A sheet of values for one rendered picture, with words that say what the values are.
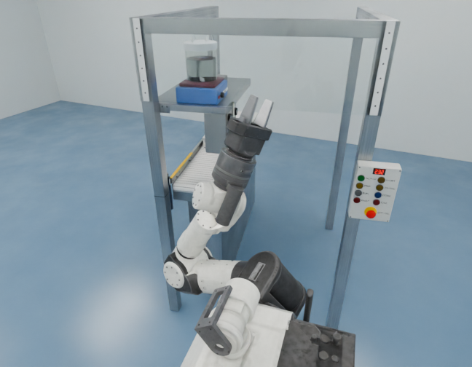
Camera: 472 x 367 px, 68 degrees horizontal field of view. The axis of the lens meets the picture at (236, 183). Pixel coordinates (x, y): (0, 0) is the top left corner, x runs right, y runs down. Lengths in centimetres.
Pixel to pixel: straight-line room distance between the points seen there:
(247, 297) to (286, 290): 23
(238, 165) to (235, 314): 33
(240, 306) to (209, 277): 33
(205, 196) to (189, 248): 20
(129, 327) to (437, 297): 200
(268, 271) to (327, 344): 19
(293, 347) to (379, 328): 177
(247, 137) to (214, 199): 16
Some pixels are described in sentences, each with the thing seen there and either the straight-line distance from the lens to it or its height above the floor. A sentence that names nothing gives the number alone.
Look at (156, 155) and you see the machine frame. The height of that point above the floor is 109.
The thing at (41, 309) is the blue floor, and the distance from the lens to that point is 270.
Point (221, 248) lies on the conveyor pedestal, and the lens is 221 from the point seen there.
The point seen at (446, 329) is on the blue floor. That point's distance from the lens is 261.
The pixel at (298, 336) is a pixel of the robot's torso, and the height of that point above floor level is 123.
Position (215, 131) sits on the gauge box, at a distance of 167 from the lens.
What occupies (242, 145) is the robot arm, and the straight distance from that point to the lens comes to 77.
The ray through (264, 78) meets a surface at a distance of 148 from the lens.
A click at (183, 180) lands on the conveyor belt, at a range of 192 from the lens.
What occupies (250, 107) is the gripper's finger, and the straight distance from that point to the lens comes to 77.
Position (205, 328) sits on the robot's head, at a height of 135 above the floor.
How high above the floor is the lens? 179
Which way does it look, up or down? 29 degrees down
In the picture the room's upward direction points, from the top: straight up
